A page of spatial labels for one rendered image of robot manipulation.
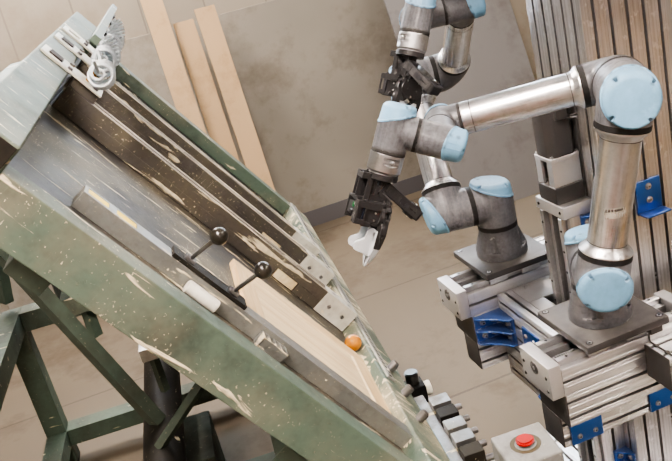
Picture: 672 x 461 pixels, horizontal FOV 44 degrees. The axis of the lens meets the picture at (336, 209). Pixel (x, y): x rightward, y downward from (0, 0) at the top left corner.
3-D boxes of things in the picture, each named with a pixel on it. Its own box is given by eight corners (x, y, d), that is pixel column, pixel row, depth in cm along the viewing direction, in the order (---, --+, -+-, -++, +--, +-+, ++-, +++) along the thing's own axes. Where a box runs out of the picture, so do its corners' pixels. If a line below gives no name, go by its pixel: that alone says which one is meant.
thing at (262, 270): (233, 305, 181) (273, 277, 174) (220, 295, 179) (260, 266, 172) (237, 293, 184) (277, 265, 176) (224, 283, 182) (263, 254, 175)
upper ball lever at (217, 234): (190, 273, 177) (229, 243, 169) (176, 263, 175) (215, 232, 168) (195, 261, 179) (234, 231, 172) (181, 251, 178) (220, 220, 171)
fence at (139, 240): (401, 448, 199) (413, 436, 199) (71, 205, 166) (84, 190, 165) (395, 437, 204) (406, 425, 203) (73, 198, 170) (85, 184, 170)
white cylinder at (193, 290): (182, 293, 172) (212, 315, 175) (191, 282, 172) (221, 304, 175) (181, 288, 175) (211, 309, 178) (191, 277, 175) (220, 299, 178)
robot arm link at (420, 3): (436, -5, 211) (440, -10, 203) (427, 39, 212) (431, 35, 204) (405, -11, 211) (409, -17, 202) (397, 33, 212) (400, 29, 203)
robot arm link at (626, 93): (619, 289, 195) (653, 56, 174) (632, 321, 181) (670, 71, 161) (566, 286, 196) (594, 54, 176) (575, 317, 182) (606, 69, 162)
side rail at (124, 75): (274, 224, 374) (290, 206, 373) (70, 59, 336) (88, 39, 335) (271, 219, 381) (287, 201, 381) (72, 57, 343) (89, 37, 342)
